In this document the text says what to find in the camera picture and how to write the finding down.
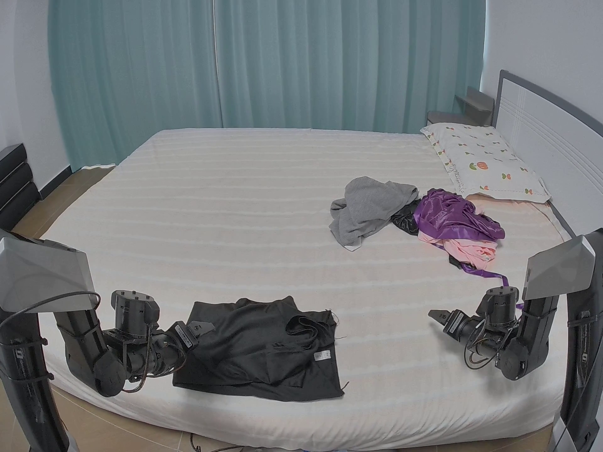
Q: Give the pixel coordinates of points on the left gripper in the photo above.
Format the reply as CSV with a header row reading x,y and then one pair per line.
x,y
183,336

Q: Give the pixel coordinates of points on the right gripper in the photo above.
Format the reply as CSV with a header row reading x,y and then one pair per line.
x,y
458,326

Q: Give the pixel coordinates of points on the black T-shirt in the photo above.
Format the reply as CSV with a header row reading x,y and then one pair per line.
x,y
264,360

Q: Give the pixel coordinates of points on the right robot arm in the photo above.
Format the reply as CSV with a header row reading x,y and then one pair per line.
x,y
560,266

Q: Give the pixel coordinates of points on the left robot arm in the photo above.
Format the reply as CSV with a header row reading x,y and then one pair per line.
x,y
42,271

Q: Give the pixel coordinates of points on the bed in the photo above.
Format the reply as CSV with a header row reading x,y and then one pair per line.
x,y
235,205

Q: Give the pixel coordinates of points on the pink garment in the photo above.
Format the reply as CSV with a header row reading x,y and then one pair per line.
x,y
471,252

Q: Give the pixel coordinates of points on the black shiny garment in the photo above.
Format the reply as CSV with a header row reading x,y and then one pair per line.
x,y
406,222

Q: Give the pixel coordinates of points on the purple satin garment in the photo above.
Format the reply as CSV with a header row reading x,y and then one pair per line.
x,y
447,214

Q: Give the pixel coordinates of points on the grey garment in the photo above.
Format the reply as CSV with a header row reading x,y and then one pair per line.
x,y
367,205

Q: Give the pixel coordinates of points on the white printed pillow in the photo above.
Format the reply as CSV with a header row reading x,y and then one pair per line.
x,y
485,163

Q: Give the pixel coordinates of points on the grey bedside table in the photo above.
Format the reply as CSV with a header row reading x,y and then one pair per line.
x,y
452,116

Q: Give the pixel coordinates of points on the black chest of drawers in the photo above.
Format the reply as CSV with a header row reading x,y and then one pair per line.
x,y
16,181

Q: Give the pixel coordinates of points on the blue-green curtain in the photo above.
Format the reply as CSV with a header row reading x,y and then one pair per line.
x,y
141,64
348,50

